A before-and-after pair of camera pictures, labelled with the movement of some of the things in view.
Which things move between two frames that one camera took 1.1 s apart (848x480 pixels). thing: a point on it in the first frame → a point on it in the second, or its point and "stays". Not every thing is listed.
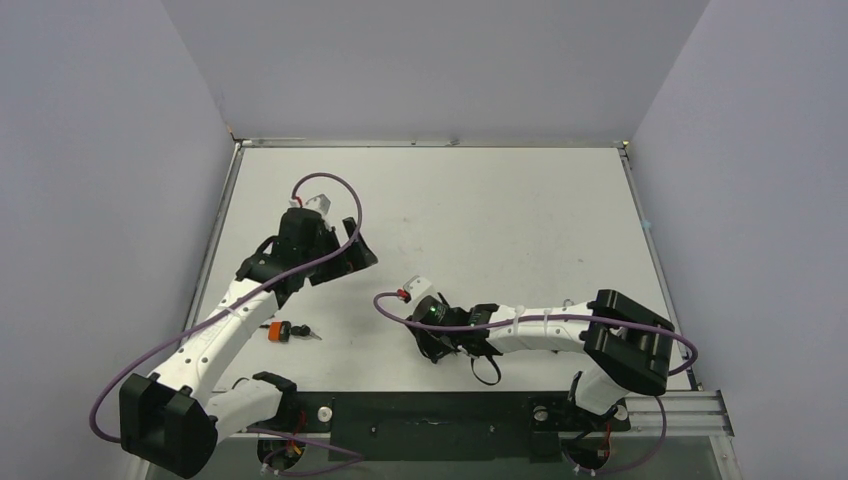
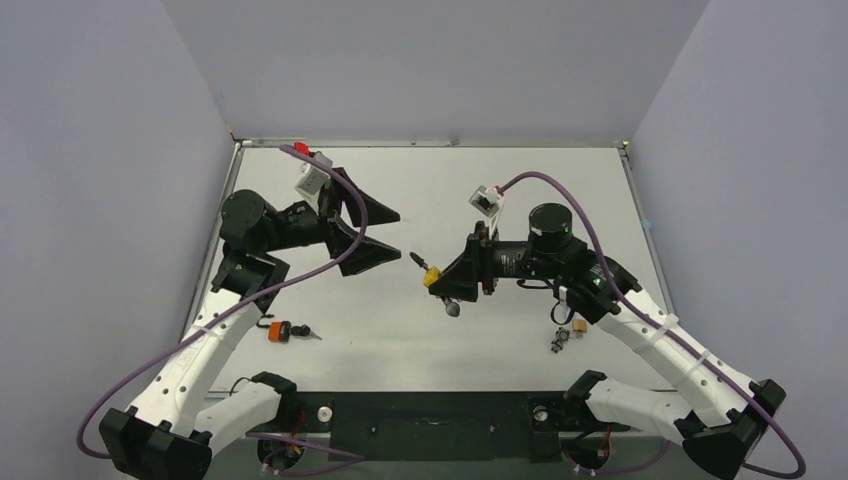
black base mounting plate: (447, 426) stays
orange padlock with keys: (280, 331) stays
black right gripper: (436, 338) → (482, 258)
